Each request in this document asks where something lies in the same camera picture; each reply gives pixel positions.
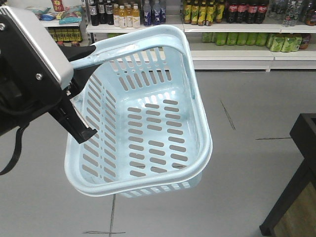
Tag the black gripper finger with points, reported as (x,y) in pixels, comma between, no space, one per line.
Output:
(65,113)
(73,53)

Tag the white store shelf unit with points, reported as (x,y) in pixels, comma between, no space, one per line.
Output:
(240,46)

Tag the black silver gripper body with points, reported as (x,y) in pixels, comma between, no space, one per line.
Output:
(34,72)

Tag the black wooden display stand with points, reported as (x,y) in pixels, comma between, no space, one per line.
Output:
(303,133)

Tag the light blue plastic basket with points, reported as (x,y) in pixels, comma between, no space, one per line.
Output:
(152,131)

